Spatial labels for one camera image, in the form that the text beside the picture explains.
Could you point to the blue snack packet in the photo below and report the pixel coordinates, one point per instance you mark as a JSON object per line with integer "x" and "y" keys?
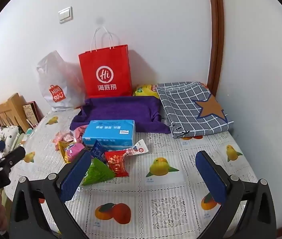
{"x": 98, "y": 150}

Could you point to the red paper bag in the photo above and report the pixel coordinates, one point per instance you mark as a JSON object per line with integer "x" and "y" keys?
{"x": 106, "y": 62}

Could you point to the yellow triangular snack packet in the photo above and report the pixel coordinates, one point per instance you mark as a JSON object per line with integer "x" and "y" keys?
{"x": 62, "y": 149}

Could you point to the pale green packet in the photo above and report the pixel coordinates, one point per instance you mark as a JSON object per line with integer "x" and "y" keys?
{"x": 26, "y": 135}

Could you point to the grey checked folded cloth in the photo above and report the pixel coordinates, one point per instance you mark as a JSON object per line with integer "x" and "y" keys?
{"x": 188, "y": 109}

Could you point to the white light switch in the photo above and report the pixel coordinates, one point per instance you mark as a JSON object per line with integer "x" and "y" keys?
{"x": 65, "y": 15}

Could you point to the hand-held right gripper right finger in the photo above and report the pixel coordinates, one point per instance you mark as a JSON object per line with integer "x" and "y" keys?
{"x": 210, "y": 179}

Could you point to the brown patterned box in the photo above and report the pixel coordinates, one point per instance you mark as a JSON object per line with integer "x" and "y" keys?
{"x": 31, "y": 113}

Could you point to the white and red snack packet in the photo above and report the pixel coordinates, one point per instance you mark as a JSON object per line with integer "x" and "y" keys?
{"x": 137, "y": 149}

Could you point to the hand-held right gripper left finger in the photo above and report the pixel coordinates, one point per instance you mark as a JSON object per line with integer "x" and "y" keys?
{"x": 76, "y": 176}

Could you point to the white plastic bag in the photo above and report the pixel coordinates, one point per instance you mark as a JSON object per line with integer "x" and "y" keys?
{"x": 53, "y": 79}

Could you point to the white floral pillow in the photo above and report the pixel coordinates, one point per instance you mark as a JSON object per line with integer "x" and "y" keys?
{"x": 6, "y": 134}

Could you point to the blue tissue pack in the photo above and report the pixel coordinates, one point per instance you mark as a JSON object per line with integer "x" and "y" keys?
{"x": 108, "y": 132}

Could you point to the green snack packet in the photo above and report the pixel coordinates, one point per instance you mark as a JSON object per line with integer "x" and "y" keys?
{"x": 98, "y": 173}

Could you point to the wooden headboard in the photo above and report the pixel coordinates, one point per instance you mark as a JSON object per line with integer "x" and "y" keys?
{"x": 11, "y": 104}

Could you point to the purple cloth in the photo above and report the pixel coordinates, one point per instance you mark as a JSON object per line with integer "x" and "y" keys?
{"x": 121, "y": 109}

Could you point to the pink crinkled packet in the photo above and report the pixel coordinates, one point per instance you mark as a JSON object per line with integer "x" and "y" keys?
{"x": 79, "y": 133}

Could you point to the yellow snack bag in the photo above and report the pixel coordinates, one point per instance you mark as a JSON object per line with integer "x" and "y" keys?
{"x": 143, "y": 90}

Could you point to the pink and yellow snack packet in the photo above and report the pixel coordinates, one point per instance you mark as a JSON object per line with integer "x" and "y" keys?
{"x": 77, "y": 150}

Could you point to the brown wooden door frame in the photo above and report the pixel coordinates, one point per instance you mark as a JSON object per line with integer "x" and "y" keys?
{"x": 217, "y": 29}

